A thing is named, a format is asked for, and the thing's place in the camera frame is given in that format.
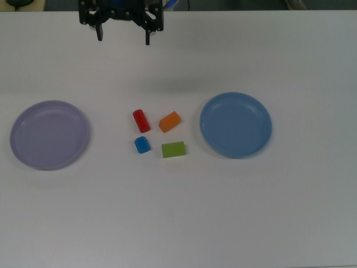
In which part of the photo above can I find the beige wooden desk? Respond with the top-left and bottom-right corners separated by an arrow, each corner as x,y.
0,0 -> 47,12

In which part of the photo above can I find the blue plate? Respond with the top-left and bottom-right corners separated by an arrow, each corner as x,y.
199,92 -> 273,160

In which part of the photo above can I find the red cylinder block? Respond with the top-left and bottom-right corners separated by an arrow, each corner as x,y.
132,109 -> 152,133

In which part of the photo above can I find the black round device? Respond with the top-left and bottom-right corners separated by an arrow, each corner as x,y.
6,0 -> 35,8

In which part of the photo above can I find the blue short block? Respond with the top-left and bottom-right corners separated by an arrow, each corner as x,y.
134,136 -> 151,154

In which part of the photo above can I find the green rectangular block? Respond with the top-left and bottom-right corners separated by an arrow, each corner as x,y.
161,141 -> 187,159

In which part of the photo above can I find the orange rectangular block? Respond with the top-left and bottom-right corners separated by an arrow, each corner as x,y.
158,110 -> 181,133

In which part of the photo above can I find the purple plate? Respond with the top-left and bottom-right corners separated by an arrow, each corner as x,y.
9,99 -> 91,171

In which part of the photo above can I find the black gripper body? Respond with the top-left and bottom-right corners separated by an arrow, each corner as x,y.
95,0 -> 146,22

